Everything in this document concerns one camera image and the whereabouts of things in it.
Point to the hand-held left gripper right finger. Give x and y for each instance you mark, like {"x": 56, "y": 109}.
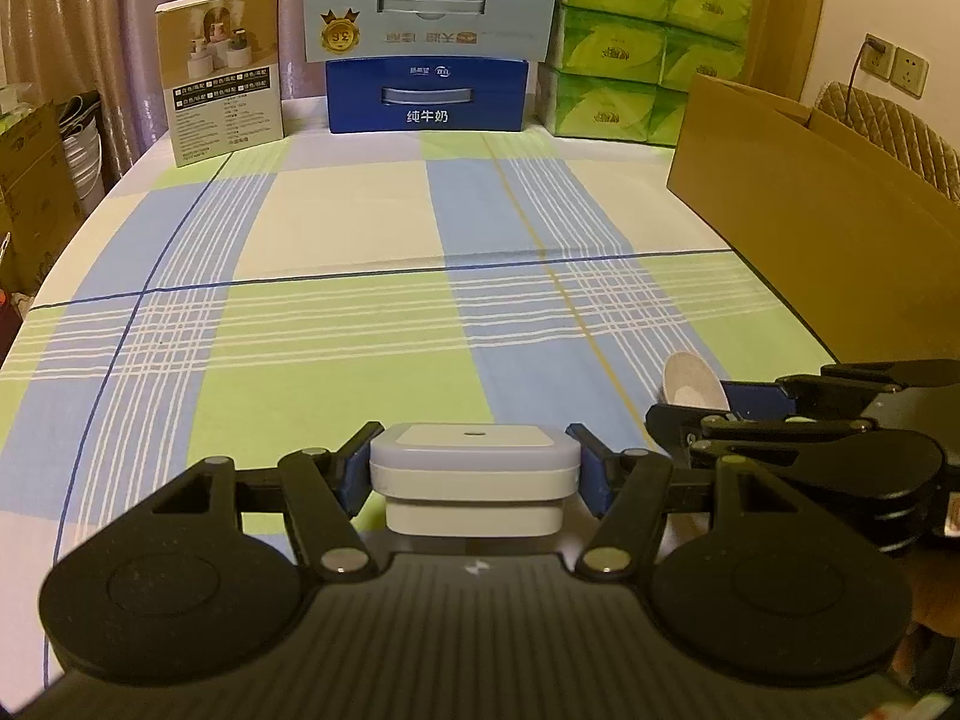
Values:
{"x": 592, "y": 480}

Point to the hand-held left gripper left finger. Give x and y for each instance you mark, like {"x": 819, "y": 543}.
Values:
{"x": 351, "y": 480}

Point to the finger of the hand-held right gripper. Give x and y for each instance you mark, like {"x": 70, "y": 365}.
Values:
{"x": 757, "y": 399}
{"x": 750, "y": 431}

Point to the white spoon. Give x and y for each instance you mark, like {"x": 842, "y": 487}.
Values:
{"x": 686, "y": 382}

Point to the white night light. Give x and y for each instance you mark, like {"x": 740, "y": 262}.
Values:
{"x": 472, "y": 465}

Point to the cardboard box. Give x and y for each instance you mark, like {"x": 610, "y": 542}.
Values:
{"x": 810, "y": 240}

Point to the plaid cloth covered desktop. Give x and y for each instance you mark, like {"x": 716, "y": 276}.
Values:
{"x": 337, "y": 240}

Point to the stack of green tissue packs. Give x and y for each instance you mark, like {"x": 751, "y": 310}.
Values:
{"x": 637, "y": 45}

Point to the white product box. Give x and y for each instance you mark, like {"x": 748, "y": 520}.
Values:
{"x": 221, "y": 75}

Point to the brown cardboard carton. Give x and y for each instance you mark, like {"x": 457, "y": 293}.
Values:
{"x": 30, "y": 187}

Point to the blue milk carton box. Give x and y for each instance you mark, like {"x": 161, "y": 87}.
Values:
{"x": 431, "y": 30}

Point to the white wall socket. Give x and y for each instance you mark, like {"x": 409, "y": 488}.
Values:
{"x": 911, "y": 71}

